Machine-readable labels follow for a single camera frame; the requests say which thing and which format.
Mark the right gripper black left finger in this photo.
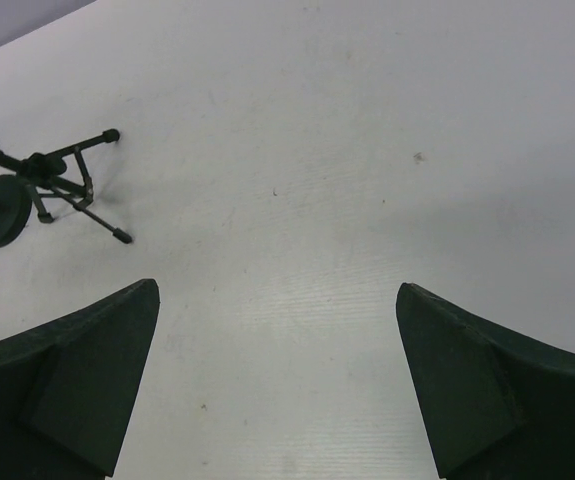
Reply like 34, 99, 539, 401
0, 279, 160, 479

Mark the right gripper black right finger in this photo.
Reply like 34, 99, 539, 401
396, 283, 575, 479

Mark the black clip mic stand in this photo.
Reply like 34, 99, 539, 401
0, 174, 32, 248

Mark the black shock mount tripod stand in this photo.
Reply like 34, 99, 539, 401
0, 129, 133, 245

